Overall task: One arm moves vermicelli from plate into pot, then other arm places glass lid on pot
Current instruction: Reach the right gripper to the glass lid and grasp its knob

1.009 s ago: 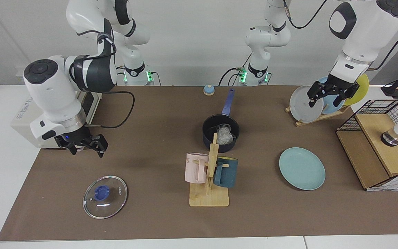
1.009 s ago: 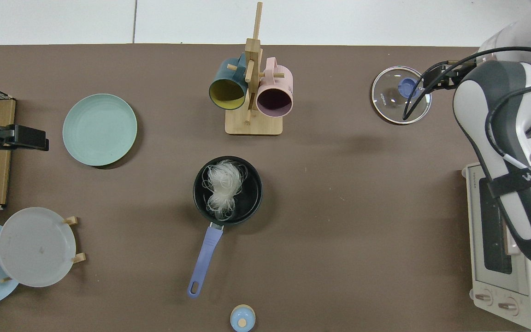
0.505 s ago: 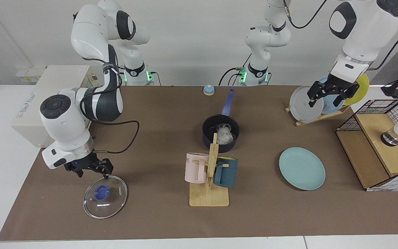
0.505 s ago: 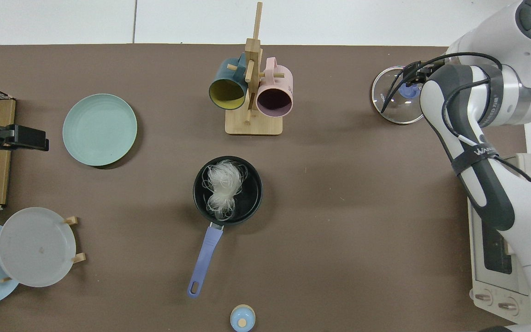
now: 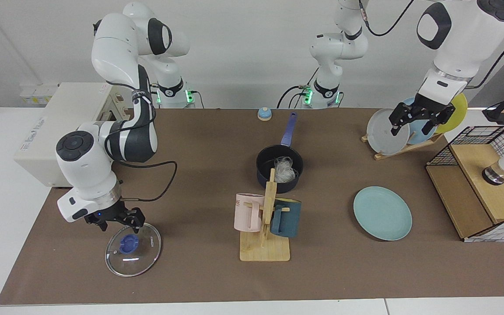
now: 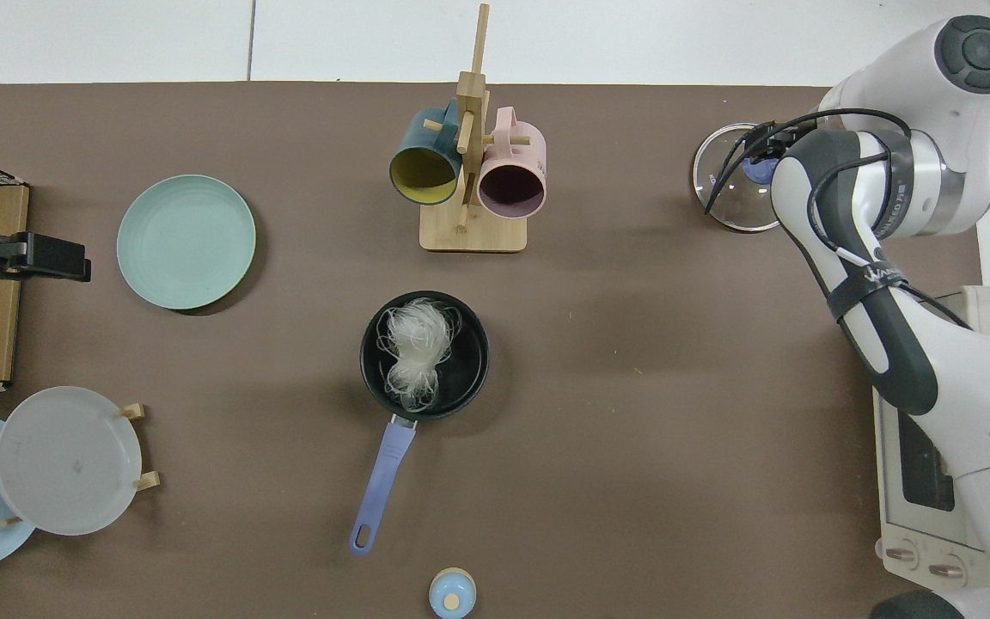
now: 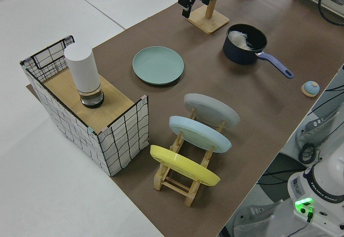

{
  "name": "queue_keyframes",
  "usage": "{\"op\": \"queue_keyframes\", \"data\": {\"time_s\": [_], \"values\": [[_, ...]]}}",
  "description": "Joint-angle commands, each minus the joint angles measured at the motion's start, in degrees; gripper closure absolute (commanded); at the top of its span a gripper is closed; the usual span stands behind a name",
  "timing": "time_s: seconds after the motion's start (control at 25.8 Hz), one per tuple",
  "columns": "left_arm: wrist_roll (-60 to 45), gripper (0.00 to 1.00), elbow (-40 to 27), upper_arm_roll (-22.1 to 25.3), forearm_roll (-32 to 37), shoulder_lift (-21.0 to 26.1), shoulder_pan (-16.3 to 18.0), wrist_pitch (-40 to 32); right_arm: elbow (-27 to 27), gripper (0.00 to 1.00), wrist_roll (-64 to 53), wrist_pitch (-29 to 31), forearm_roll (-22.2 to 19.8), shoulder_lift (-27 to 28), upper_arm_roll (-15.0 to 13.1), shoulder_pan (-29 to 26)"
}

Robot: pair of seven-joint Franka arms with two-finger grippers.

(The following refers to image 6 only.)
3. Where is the glass lid with blue knob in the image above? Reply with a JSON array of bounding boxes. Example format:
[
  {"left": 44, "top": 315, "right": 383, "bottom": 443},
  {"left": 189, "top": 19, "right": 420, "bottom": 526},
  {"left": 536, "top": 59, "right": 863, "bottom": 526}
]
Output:
[{"left": 691, "top": 123, "right": 786, "bottom": 233}]

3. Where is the white vermicelli bundle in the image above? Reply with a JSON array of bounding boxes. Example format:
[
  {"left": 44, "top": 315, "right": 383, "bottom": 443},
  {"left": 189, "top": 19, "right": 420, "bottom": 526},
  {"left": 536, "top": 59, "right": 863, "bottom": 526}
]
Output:
[{"left": 375, "top": 298, "right": 461, "bottom": 409}]

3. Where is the teal round plate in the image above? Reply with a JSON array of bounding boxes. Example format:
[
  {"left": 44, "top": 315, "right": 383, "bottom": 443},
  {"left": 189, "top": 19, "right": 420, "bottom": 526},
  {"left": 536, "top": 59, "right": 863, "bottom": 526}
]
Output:
[{"left": 116, "top": 175, "right": 257, "bottom": 310}]

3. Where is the wooden plate rack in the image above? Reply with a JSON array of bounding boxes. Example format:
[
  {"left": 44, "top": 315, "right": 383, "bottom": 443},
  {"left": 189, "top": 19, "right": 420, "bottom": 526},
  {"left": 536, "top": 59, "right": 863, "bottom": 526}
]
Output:
[{"left": 0, "top": 402, "right": 161, "bottom": 527}]

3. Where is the grey plate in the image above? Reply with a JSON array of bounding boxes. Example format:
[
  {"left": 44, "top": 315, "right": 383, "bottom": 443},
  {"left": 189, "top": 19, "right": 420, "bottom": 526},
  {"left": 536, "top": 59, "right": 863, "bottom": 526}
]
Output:
[{"left": 0, "top": 386, "right": 144, "bottom": 536}]

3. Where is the pink cup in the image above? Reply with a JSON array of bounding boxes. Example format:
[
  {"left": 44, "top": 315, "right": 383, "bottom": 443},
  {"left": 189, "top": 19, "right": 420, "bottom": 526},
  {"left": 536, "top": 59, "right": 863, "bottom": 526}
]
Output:
[{"left": 476, "top": 107, "right": 547, "bottom": 219}]

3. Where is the brown table cloth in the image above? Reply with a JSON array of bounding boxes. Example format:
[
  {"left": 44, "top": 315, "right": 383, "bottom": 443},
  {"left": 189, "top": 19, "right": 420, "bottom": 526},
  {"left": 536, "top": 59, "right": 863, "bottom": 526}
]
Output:
[{"left": 0, "top": 82, "right": 986, "bottom": 619}]

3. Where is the wooden cup stand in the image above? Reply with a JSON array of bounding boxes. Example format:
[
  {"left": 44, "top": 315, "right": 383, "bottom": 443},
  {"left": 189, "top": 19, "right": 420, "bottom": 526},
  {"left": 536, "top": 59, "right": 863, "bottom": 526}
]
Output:
[{"left": 419, "top": 3, "right": 529, "bottom": 254}]

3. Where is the dark blue cup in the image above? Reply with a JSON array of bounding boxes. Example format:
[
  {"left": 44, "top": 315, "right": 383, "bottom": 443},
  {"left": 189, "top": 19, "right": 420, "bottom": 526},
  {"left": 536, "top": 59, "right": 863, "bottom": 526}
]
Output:
[{"left": 388, "top": 97, "right": 463, "bottom": 206}]

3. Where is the pale toaster oven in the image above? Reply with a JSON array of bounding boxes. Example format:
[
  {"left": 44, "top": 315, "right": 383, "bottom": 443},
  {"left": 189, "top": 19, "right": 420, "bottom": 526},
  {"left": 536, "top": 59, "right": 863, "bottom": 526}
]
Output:
[{"left": 873, "top": 285, "right": 990, "bottom": 594}]

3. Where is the small blue round thing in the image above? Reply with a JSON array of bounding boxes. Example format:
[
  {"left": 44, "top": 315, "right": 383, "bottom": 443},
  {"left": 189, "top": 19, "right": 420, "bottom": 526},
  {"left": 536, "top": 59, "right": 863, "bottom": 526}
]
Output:
[{"left": 428, "top": 567, "right": 477, "bottom": 618}]

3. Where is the black pot with blue handle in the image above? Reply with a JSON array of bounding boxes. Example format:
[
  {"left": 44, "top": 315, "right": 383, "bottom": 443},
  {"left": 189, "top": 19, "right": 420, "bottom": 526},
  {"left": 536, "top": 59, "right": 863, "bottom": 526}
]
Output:
[{"left": 349, "top": 291, "right": 491, "bottom": 555}]

